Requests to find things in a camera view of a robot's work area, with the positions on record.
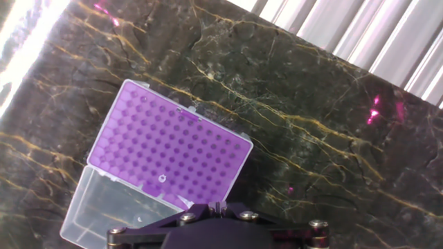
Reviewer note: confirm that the purple pipette tip holder box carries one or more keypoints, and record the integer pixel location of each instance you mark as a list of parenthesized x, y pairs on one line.
[(166, 145)]

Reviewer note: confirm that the dark marble pattern mat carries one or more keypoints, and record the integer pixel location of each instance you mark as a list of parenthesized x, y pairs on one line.
[(328, 138)]

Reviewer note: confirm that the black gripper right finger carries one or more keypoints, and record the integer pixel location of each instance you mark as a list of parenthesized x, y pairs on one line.
[(297, 234)]

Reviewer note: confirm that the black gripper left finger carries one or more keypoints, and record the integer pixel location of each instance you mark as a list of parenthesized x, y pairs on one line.
[(145, 236)]

